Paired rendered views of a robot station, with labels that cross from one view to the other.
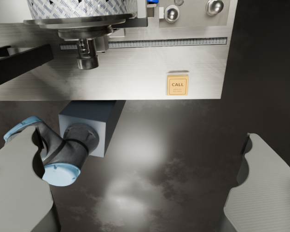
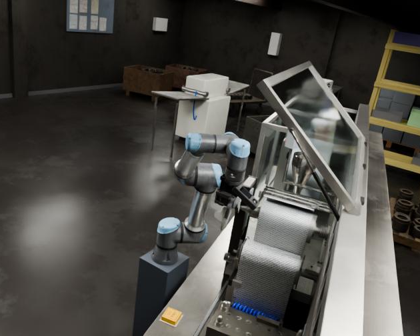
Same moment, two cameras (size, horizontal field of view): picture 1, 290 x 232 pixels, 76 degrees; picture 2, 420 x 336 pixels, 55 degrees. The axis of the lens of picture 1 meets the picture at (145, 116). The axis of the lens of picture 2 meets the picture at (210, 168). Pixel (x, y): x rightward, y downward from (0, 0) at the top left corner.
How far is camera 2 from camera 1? 157 cm
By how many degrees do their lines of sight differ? 57
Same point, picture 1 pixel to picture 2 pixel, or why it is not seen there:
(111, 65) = (205, 295)
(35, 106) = not seen: hidden behind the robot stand
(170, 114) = not seen: outside the picture
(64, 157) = (176, 233)
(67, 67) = (215, 277)
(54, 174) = (173, 222)
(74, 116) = (183, 263)
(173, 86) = (173, 312)
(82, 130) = (173, 258)
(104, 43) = (229, 269)
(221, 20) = (211, 325)
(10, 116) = not seen: hidden behind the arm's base
